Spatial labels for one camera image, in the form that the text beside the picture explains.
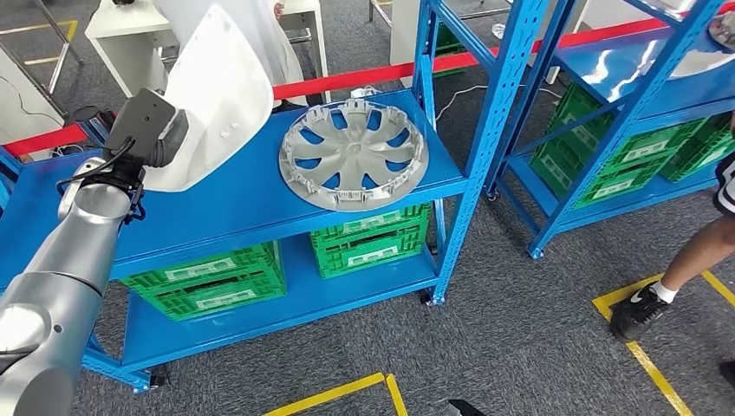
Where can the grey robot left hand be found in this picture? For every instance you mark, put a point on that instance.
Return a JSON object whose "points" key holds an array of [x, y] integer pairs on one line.
{"points": [[172, 138]]}

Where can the white curved plastic panel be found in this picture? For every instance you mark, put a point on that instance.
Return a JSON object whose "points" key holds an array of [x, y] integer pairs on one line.
{"points": [[229, 97], [706, 63]]}

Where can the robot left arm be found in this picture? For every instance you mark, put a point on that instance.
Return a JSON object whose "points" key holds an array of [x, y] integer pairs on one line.
{"points": [[63, 275]]}

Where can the blue metal shelf rack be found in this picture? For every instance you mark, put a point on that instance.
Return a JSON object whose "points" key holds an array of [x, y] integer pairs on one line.
{"points": [[581, 189], [229, 212]]}

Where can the black robot body part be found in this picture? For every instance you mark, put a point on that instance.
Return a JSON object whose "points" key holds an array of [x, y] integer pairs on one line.
{"points": [[465, 409]]}

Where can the white table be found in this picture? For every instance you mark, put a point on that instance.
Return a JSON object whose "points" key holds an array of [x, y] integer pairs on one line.
{"points": [[126, 29]]}

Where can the green plastic crate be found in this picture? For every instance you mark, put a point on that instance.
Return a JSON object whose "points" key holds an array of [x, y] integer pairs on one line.
{"points": [[373, 258], [646, 152], [373, 221], [712, 155], [456, 49], [614, 189], [201, 267], [224, 301]]}

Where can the silver wheel hubcap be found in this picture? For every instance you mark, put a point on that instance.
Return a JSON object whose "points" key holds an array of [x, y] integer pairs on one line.
{"points": [[353, 149], [724, 29]]}

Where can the red barrier belt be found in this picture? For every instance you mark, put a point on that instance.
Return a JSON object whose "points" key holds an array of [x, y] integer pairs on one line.
{"points": [[356, 74]]}

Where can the yellow floor tape square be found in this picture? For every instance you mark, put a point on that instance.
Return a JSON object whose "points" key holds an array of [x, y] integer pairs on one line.
{"points": [[653, 373], [327, 393]]}

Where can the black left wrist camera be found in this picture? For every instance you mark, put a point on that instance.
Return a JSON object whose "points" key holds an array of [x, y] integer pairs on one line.
{"points": [[138, 123]]}

